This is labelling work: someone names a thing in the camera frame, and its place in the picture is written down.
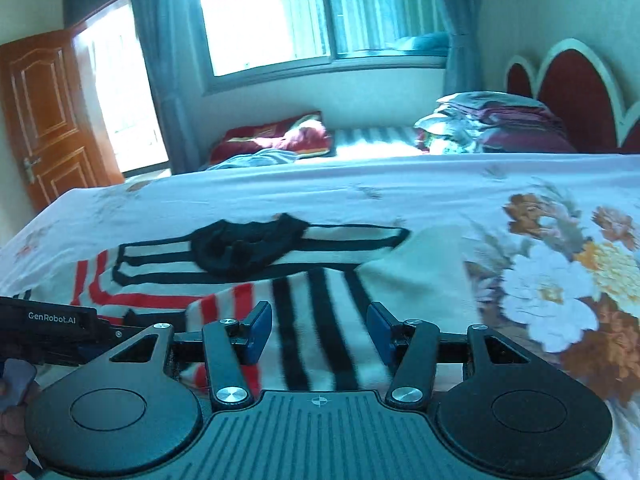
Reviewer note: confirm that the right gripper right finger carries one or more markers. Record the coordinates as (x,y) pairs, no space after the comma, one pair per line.
(410,350)

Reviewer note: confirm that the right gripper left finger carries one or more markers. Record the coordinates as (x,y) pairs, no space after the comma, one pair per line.
(229,345)

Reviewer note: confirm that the striped knit sweater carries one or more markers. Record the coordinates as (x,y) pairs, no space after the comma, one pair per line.
(319,281)

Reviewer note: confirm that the person's left hand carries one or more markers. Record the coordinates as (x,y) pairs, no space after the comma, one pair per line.
(18,387)

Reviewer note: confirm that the floral white bed sheet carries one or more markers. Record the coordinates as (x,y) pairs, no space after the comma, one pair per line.
(550,245)

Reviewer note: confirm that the brown wooden door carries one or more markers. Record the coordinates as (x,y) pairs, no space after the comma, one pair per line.
(54,124)

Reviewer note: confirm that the blue striped cloth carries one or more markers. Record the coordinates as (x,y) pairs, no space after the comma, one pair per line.
(263,158)

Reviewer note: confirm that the striped mattress cover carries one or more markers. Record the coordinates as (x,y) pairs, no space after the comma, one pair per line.
(355,144)

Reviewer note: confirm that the red and white headboard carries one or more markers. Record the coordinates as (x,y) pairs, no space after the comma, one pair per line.
(581,90)

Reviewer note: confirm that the sliding glass window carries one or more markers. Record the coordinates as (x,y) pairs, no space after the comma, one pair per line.
(251,41)

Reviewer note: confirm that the left blue curtain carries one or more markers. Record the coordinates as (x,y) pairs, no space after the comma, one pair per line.
(157,26)

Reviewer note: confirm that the blue curtain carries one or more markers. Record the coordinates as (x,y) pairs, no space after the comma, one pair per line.
(157,26)
(463,68)

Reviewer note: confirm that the right blue curtain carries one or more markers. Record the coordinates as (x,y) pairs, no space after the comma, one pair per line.
(463,68)

